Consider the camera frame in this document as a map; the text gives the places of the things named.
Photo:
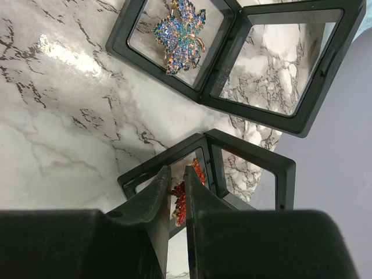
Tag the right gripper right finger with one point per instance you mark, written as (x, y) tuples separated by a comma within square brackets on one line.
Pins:
[(228, 243)]

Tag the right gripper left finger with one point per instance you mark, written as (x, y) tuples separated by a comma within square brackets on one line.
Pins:
[(128, 242)]

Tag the blue leaf brooch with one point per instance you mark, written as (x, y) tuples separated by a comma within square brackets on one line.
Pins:
[(179, 34)]

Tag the red leaf brooch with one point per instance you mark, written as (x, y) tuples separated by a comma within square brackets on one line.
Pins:
[(182, 193)]

